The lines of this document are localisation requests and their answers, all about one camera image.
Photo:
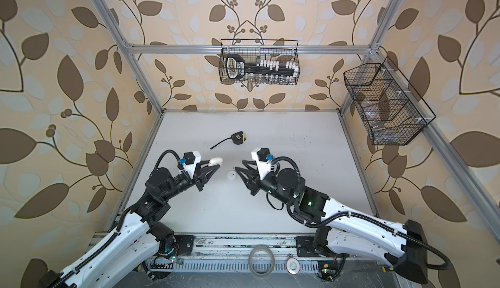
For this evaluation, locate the small white tape roll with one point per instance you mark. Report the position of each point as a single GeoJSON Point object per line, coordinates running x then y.
{"type": "Point", "coordinates": [293, 266]}

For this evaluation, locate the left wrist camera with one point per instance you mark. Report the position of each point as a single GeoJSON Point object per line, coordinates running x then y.
{"type": "Point", "coordinates": [188, 163]}

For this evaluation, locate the black yellow tape measure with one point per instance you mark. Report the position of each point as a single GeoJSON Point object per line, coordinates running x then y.
{"type": "Point", "coordinates": [237, 138]}

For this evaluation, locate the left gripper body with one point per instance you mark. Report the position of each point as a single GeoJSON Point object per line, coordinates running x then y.
{"type": "Point", "coordinates": [188, 182]}

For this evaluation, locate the grey tape roll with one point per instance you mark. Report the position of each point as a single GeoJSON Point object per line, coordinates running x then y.
{"type": "Point", "coordinates": [261, 261]}

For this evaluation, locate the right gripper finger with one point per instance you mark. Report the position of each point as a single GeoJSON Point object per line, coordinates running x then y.
{"type": "Point", "coordinates": [246, 175]}
{"type": "Point", "coordinates": [250, 164]}

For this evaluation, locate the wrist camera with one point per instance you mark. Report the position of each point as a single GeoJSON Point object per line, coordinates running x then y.
{"type": "Point", "coordinates": [188, 163]}
{"type": "Point", "coordinates": [263, 159]}

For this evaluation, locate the white round earbud case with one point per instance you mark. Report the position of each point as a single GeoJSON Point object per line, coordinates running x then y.
{"type": "Point", "coordinates": [231, 175]}

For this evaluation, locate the right side wire basket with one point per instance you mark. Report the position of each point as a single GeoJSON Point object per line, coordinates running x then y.
{"type": "Point", "coordinates": [391, 108]}

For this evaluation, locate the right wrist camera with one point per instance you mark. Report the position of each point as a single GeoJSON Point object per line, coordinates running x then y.
{"type": "Point", "coordinates": [263, 159]}

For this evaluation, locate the wire basket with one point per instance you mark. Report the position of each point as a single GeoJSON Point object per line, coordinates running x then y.
{"type": "Point", "coordinates": [274, 49]}
{"type": "Point", "coordinates": [391, 108]}

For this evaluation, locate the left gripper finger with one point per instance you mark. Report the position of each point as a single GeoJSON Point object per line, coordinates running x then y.
{"type": "Point", "coordinates": [203, 165]}
{"type": "Point", "coordinates": [205, 174]}

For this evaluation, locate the rear wire basket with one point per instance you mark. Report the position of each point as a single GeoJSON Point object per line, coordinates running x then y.
{"type": "Point", "coordinates": [274, 49]}

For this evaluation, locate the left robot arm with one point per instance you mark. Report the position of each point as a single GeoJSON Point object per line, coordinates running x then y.
{"type": "Point", "coordinates": [143, 215]}

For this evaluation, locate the black socket set holder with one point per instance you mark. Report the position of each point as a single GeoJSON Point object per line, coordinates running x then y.
{"type": "Point", "coordinates": [236, 68]}

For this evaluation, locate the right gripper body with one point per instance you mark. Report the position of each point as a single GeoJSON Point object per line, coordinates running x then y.
{"type": "Point", "coordinates": [271, 184]}

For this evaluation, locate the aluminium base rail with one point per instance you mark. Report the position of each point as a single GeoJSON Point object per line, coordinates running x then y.
{"type": "Point", "coordinates": [242, 245]}

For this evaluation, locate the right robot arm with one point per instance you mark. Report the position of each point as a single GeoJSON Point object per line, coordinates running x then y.
{"type": "Point", "coordinates": [340, 229]}

